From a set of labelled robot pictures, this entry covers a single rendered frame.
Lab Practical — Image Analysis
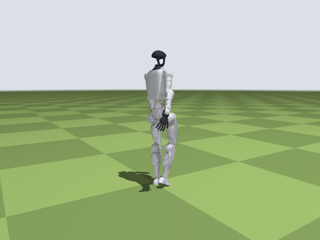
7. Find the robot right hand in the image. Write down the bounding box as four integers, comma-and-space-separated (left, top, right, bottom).
156, 109, 169, 131

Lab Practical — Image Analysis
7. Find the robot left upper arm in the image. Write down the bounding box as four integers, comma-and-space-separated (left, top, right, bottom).
144, 73, 149, 97

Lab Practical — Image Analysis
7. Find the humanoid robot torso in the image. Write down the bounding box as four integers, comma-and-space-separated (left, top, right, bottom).
147, 67, 166, 121

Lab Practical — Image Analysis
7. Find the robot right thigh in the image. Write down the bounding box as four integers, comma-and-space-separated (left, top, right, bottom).
162, 112, 178, 153

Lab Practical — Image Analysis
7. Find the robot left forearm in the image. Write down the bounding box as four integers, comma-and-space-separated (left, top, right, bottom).
147, 96, 155, 110

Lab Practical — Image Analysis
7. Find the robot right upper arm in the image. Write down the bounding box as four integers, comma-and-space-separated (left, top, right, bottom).
162, 70, 173, 97

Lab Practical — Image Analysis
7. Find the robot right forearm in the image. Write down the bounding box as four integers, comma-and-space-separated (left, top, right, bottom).
164, 90, 174, 115

